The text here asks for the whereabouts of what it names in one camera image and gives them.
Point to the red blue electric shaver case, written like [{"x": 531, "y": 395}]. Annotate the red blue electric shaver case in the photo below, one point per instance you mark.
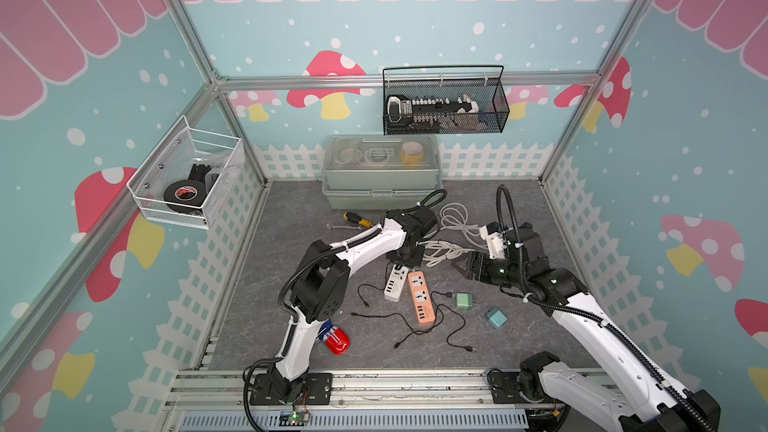
[{"x": 334, "y": 338}]

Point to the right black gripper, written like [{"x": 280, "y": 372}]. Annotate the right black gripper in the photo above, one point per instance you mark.
[{"x": 480, "y": 272}]

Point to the black power strip in basket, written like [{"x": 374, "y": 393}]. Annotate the black power strip in basket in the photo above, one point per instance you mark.
[{"x": 413, "y": 113}]

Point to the teal cube adapter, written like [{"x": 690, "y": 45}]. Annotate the teal cube adapter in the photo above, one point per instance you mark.
[{"x": 496, "y": 318}]

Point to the yellow tape roll in box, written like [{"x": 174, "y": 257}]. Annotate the yellow tape roll in box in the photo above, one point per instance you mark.
[{"x": 412, "y": 153}]

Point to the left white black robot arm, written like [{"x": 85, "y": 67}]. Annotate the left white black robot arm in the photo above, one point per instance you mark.
[{"x": 316, "y": 290}]

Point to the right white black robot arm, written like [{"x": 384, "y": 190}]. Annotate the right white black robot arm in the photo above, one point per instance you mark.
[{"x": 600, "y": 330}]

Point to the white power strip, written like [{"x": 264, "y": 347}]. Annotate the white power strip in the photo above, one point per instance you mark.
[{"x": 396, "y": 282}]

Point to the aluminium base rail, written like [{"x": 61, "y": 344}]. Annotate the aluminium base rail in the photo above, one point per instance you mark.
[{"x": 417, "y": 400}]

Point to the white wire wall basket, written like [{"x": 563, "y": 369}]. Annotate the white wire wall basket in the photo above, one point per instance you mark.
[{"x": 187, "y": 153}]

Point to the orange power strip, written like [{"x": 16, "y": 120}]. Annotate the orange power strip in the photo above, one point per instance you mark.
[{"x": 422, "y": 302}]

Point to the black wire mesh wall basket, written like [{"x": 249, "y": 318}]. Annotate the black wire mesh wall basket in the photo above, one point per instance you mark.
[{"x": 482, "y": 83}]

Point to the black electrical tape roll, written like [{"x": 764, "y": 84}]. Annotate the black electrical tape roll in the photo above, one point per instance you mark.
[{"x": 185, "y": 196}]

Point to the green charger adapter with prongs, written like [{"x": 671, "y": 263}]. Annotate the green charger adapter with prongs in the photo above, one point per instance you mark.
[{"x": 464, "y": 301}]

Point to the translucent green storage box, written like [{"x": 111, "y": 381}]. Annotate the translucent green storage box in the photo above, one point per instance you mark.
[{"x": 365, "y": 172}]

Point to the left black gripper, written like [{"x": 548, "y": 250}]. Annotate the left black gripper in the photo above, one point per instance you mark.
[{"x": 413, "y": 262}]

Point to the yellow black screwdriver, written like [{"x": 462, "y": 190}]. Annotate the yellow black screwdriver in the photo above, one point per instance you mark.
[{"x": 357, "y": 220}]

